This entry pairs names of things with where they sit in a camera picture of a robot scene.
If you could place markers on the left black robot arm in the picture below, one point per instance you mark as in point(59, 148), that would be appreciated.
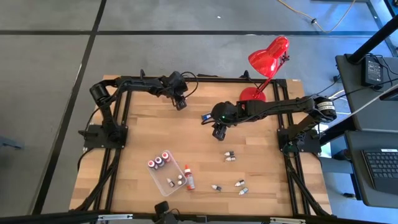
point(140, 83)

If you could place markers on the black keyboard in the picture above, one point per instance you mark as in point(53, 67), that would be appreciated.
point(382, 168)

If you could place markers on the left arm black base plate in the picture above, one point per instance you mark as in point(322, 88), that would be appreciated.
point(93, 137)

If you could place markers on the black overhead beam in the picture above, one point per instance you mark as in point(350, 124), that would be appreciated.
point(46, 217)

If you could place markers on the dark grey desk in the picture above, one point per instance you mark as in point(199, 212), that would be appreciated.
point(354, 155)
point(367, 109)

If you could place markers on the clear plastic container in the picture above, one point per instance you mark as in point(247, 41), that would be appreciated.
point(161, 183)

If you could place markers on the blue-labelled paint bottle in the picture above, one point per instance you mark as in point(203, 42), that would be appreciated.
point(206, 117)

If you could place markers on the black rounded device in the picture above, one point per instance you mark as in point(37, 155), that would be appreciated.
point(161, 208)

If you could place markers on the orange-red food coloring bottle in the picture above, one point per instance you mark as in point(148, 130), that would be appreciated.
point(189, 179)

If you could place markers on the purple-capped food coloring bottle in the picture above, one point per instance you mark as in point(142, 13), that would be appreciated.
point(159, 161)

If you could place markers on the black power adapter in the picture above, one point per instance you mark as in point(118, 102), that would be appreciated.
point(372, 71)

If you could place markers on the black pole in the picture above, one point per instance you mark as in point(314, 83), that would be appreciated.
point(373, 39)

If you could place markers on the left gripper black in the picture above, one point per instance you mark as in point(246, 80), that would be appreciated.
point(179, 87)

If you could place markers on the pink-capped food coloring bottle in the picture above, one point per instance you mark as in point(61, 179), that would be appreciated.
point(151, 164)

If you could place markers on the red-capped food coloring bottle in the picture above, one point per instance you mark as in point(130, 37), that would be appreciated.
point(165, 156)

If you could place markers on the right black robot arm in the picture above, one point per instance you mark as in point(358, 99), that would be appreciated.
point(280, 107)

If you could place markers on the red desk lamp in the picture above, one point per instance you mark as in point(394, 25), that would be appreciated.
point(267, 59)

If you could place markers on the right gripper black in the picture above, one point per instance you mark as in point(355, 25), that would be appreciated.
point(224, 113)

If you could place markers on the grey-blue floor object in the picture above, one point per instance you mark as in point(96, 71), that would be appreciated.
point(9, 143)

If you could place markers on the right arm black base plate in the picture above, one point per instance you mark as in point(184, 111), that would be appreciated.
point(311, 144)

